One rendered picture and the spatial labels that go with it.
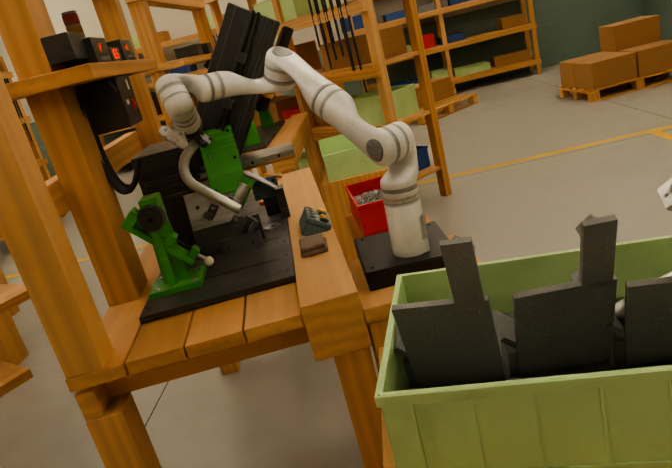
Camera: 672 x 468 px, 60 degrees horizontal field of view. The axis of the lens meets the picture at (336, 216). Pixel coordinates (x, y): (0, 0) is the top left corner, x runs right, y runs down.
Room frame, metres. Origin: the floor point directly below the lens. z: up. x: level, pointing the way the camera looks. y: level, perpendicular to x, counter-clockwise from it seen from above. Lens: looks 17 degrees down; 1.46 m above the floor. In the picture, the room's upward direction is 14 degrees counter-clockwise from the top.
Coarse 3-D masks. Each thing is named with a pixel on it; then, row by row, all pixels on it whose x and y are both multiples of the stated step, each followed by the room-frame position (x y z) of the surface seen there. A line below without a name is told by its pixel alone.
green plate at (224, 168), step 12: (204, 132) 1.87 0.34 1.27; (216, 132) 1.87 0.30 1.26; (228, 132) 1.87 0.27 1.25; (216, 144) 1.86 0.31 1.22; (228, 144) 1.86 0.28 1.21; (204, 156) 1.85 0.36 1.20; (216, 156) 1.85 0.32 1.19; (228, 156) 1.85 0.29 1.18; (216, 168) 1.84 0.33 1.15; (228, 168) 1.84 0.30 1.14; (240, 168) 1.84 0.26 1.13; (216, 180) 1.83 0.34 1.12; (228, 180) 1.83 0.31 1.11; (228, 192) 1.82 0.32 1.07
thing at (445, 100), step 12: (432, 84) 8.64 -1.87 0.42; (444, 84) 8.78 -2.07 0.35; (420, 96) 8.48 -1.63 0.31; (444, 96) 8.75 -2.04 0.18; (456, 96) 8.81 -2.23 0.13; (468, 96) 8.44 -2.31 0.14; (420, 108) 8.46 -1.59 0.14; (444, 108) 8.25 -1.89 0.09; (456, 108) 8.40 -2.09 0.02; (420, 120) 7.91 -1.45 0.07
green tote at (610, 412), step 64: (576, 256) 1.02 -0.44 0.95; (640, 256) 1.00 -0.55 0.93; (384, 384) 0.75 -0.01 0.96; (512, 384) 0.68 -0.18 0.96; (576, 384) 0.65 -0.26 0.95; (640, 384) 0.64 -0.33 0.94; (448, 448) 0.71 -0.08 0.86; (512, 448) 0.68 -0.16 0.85; (576, 448) 0.66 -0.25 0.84; (640, 448) 0.64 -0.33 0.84
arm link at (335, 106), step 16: (320, 96) 1.48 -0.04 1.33; (336, 96) 1.46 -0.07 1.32; (320, 112) 1.48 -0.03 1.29; (336, 112) 1.44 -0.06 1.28; (352, 112) 1.41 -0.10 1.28; (336, 128) 1.45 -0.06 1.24; (352, 128) 1.40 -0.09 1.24; (368, 128) 1.36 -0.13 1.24; (384, 128) 1.35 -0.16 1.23; (368, 144) 1.35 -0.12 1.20; (384, 144) 1.32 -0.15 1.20; (384, 160) 1.32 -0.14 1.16
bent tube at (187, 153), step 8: (208, 136) 1.76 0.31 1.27; (192, 144) 1.75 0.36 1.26; (184, 152) 1.74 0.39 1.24; (192, 152) 1.75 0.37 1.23; (184, 160) 1.73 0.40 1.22; (184, 168) 1.72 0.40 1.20; (184, 176) 1.71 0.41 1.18; (192, 184) 1.69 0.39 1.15; (200, 184) 1.70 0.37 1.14; (200, 192) 1.69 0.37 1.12; (208, 192) 1.68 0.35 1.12; (216, 192) 1.68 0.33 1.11; (216, 200) 1.67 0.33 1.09; (224, 200) 1.67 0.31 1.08; (232, 200) 1.67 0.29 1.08; (232, 208) 1.66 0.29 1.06; (240, 208) 1.68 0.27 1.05
